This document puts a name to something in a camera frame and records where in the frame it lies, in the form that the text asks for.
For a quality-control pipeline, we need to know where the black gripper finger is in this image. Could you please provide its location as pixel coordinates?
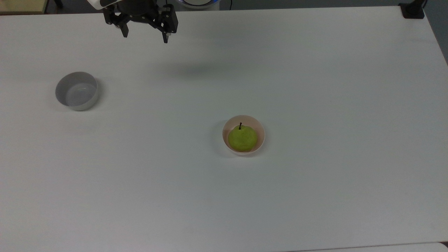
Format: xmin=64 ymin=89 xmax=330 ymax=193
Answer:
xmin=103 ymin=8 xmax=130 ymax=38
xmin=154 ymin=4 xmax=179 ymax=44

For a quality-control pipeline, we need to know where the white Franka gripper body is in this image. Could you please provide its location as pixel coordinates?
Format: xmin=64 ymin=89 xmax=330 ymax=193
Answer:
xmin=87 ymin=0 xmax=166 ymax=24

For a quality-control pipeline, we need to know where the green pear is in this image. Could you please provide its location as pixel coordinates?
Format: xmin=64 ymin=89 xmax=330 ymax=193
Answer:
xmin=228 ymin=122 xmax=258 ymax=153

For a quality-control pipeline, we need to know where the grey bowl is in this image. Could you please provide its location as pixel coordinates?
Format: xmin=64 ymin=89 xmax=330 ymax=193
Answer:
xmin=55 ymin=71 xmax=99 ymax=111

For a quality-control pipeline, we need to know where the pink bowl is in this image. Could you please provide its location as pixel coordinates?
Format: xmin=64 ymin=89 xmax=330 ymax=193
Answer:
xmin=222 ymin=115 xmax=266 ymax=156

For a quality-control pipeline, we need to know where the wooden furniture panel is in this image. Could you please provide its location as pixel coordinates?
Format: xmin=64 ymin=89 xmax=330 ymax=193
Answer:
xmin=0 ymin=0 xmax=48 ymax=15

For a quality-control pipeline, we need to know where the white adjacent table edge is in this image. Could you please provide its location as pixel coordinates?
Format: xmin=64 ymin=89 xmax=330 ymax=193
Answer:
xmin=287 ymin=242 xmax=448 ymax=252

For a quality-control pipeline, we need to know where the black clamp mount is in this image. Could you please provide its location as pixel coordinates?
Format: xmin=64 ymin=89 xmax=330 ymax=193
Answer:
xmin=398 ymin=0 xmax=428 ymax=19

